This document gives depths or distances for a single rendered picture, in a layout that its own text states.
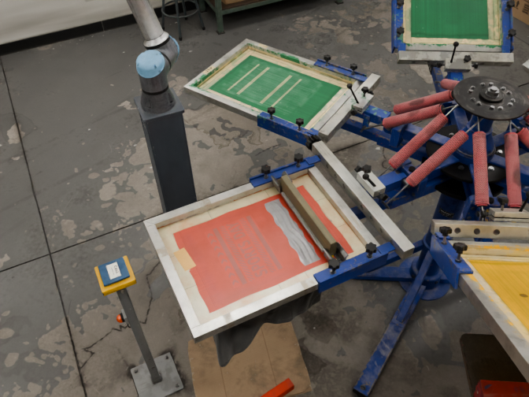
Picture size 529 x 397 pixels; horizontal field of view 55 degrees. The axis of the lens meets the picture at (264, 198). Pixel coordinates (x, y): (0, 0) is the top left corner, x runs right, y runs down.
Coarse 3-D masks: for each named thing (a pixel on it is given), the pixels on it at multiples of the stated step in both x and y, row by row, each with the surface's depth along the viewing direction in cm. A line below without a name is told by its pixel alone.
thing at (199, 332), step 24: (312, 168) 228; (240, 192) 218; (336, 192) 217; (168, 216) 210; (192, 216) 214; (168, 264) 193; (288, 288) 185; (312, 288) 187; (192, 312) 179; (240, 312) 179; (264, 312) 182; (192, 336) 176
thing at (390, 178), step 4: (392, 172) 218; (380, 176) 216; (384, 176) 216; (388, 176) 216; (392, 176) 216; (396, 176) 216; (380, 180) 215; (384, 180) 215; (388, 180) 215; (392, 180) 215; (396, 180) 215; (400, 180) 215; (384, 184) 213; (388, 184) 213; (392, 184) 214; (396, 184) 216; (400, 184) 217; (364, 188) 212; (388, 188) 215; (392, 188) 216; (396, 188) 218; (376, 196) 215
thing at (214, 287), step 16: (272, 240) 205; (336, 240) 204; (288, 256) 199; (320, 256) 199; (192, 272) 195; (208, 272) 195; (224, 272) 195; (288, 272) 194; (208, 288) 190; (224, 288) 190; (240, 288) 190; (256, 288) 189; (208, 304) 185; (224, 304) 185
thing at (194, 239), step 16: (304, 192) 223; (240, 208) 217; (256, 208) 217; (288, 208) 216; (320, 208) 216; (208, 224) 211; (272, 224) 210; (176, 240) 206; (192, 240) 205; (208, 240) 205; (192, 256) 200; (208, 256) 200
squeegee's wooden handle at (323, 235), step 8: (280, 184) 218; (288, 184) 211; (288, 192) 212; (296, 192) 208; (296, 200) 207; (304, 200) 205; (296, 208) 210; (304, 208) 202; (304, 216) 205; (312, 216) 199; (312, 224) 200; (320, 224) 196; (320, 232) 195; (328, 232) 194; (320, 240) 197; (328, 240) 191; (328, 248) 193
